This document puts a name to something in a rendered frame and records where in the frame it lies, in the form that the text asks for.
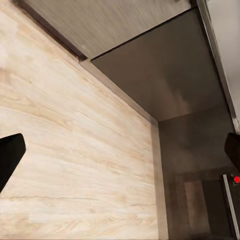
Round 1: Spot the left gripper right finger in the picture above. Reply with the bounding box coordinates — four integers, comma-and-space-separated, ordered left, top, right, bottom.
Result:
224, 132, 240, 173

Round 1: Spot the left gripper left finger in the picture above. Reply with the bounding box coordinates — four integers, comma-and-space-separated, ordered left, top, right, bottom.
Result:
0, 133, 26, 193

